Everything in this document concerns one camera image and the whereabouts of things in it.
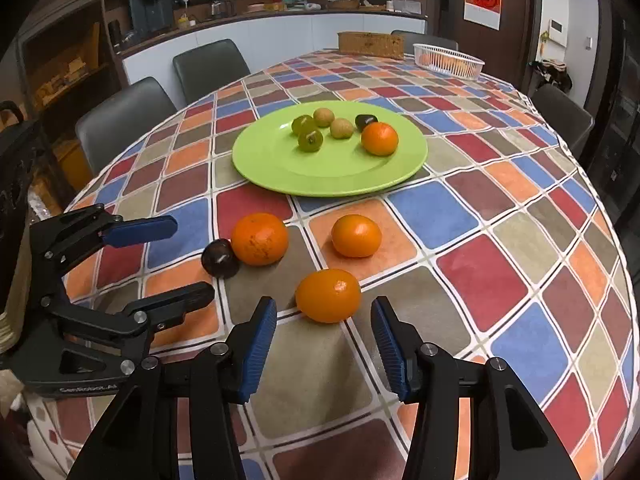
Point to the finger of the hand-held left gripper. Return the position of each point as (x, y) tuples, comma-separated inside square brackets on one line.
[(142, 230), (175, 300)]

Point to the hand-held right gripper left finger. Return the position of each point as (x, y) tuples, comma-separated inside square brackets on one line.
[(257, 350)]

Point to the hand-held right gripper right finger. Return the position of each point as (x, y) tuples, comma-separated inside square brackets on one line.
[(392, 350)]

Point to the dark purple plum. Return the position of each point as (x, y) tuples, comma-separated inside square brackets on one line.
[(220, 257), (365, 121)]

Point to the small orange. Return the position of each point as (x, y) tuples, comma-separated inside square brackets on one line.
[(328, 295), (356, 235)]

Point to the large speckled orange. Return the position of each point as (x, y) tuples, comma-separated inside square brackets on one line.
[(259, 238)]

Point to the green plum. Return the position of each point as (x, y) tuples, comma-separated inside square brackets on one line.
[(310, 140), (303, 124)]

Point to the green plate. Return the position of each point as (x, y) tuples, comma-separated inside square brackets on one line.
[(330, 170)]

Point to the brown kiwi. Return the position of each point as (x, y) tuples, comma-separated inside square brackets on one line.
[(341, 128), (323, 117)]

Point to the dark grey chair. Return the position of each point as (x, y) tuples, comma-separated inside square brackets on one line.
[(562, 115), (125, 120), (210, 67), (425, 41)]

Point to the dark open shelf unit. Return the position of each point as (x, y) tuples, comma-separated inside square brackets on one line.
[(60, 80)]

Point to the glass kettle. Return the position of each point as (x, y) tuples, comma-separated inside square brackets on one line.
[(216, 7)]

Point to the white counter cabinet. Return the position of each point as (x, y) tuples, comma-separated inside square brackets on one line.
[(300, 35)]

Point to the white plastic basket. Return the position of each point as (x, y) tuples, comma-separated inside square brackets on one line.
[(448, 61)]

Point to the woven wooden box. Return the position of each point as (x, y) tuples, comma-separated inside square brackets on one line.
[(370, 43)]

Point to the wicker basket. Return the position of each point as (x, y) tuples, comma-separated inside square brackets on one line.
[(342, 4)]

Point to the pile of dark clothes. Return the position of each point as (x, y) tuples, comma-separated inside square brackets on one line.
[(550, 72)]

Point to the brown door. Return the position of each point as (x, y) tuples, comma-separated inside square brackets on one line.
[(515, 45)]

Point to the dark glass sliding door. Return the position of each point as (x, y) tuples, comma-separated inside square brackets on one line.
[(622, 110)]

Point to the white intercom panel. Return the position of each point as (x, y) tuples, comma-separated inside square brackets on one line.
[(555, 28)]

